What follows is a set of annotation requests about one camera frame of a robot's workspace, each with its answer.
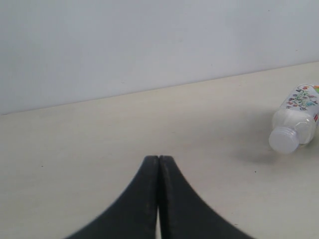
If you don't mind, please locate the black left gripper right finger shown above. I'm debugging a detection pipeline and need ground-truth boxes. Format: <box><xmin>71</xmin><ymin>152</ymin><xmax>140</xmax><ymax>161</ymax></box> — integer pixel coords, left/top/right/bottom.
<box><xmin>159</xmin><ymin>155</ymin><xmax>251</xmax><ymax>239</ymax></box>

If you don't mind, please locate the floral label square bottle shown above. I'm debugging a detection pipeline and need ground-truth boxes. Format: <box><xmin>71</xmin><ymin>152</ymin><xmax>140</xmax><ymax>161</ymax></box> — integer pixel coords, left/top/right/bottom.
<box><xmin>269</xmin><ymin>84</ymin><xmax>319</xmax><ymax>154</ymax></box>

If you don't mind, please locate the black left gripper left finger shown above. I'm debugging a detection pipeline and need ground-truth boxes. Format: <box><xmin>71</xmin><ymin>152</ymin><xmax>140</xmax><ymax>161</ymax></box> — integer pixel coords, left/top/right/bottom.
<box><xmin>69</xmin><ymin>156</ymin><xmax>159</xmax><ymax>239</ymax></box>

